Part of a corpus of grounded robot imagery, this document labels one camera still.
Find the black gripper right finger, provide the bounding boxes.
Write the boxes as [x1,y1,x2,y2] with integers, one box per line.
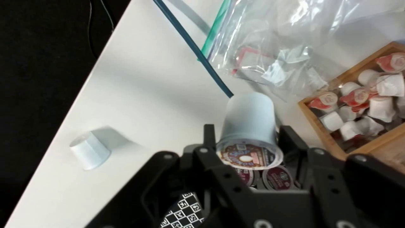
[277,124,405,228]

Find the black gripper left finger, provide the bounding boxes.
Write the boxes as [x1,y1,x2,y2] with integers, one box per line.
[86,122,251,228]

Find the white coffee pod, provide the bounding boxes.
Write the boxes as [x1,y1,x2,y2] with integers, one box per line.
[215,91,285,170]

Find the coffee pod maroon lid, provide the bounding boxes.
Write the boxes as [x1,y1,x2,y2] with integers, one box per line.
[235,167,256,187]
[262,164,295,191]

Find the black white marker board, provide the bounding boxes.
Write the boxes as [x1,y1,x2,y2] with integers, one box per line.
[158,191,206,228]

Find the wooden condiment organizer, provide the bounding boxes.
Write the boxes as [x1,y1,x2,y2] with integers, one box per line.
[296,40,405,163]

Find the small creamer cup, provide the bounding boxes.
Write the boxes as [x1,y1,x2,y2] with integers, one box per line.
[357,68,384,87]
[308,91,341,112]
[367,94,397,124]
[319,110,346,132]
[375,72,405,98]

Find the small white cylinder cap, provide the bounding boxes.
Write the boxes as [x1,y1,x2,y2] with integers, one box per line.
[68,130,113,170]

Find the clear plastic zip bag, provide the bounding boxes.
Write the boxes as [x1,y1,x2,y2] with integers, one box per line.
[166,0,405,105]

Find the teal cable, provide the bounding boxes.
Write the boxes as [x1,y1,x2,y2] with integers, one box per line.
[152,0,235,98]

